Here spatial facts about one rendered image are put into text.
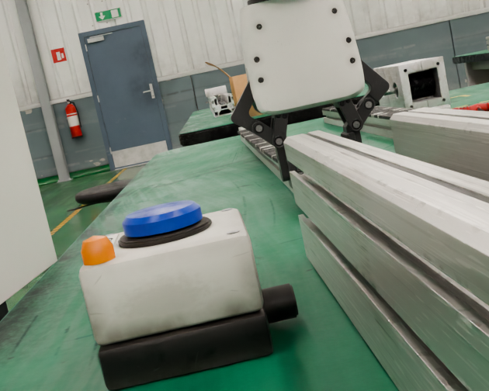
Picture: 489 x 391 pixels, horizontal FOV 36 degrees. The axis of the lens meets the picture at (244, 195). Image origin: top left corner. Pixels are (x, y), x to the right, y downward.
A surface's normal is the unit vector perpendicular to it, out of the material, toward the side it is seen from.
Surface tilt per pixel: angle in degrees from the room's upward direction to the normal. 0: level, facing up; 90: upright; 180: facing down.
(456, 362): 90
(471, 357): 90
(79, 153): 90
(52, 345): 0
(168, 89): 90
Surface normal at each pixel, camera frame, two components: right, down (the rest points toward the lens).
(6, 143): 0.97, -0.19
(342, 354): -0.21, -0.97
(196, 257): 0.07, 0.14
